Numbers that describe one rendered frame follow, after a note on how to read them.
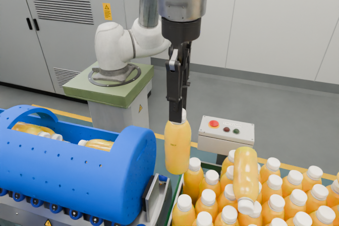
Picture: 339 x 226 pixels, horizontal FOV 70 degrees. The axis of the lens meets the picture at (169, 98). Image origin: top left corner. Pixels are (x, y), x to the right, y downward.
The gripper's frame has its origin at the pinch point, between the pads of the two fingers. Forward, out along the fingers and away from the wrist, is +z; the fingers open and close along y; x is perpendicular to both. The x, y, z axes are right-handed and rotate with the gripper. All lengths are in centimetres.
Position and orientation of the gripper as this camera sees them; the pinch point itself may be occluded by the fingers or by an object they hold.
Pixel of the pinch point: (178, 104)
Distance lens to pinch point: 56.3
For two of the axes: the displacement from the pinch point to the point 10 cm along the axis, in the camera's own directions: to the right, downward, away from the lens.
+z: -0.1, 8.2, 5.7
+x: 9.6, 1.6, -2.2
